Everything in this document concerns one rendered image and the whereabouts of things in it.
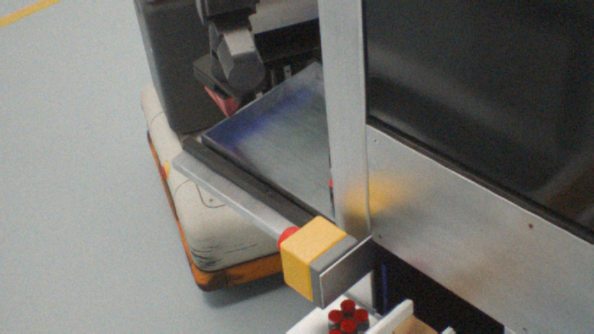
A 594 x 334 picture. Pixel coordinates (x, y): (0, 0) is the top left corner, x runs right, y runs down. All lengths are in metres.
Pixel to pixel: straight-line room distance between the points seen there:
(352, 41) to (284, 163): 0.54
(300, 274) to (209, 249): 1.19
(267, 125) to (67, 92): 1.78
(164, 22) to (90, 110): 0.92
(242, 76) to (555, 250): 0.58
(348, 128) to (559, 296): 0.29
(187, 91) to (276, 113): 0.87
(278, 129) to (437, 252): 0.55
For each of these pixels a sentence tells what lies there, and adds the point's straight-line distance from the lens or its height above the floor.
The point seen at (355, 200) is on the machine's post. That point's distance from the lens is 1.24.
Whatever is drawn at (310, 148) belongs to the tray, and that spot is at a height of 0.88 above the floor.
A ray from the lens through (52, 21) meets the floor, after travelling 3.75.
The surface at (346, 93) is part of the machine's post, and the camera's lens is 1.14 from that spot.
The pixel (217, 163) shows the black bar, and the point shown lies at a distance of 1.58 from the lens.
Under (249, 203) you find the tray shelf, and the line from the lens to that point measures 1.53.
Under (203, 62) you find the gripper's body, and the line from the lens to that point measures 1.59.
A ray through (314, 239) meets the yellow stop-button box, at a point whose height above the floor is 1.03.
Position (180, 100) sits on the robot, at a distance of 2.55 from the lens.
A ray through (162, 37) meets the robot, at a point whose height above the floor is 0.60.
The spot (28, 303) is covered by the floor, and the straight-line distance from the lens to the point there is 2.73.
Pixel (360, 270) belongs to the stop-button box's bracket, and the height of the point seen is 0.98.
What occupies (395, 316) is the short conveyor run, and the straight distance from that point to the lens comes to 1.25.
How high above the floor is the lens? 1.92
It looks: 41 degrees down
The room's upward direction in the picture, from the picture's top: 6 degrees counter-clockwise
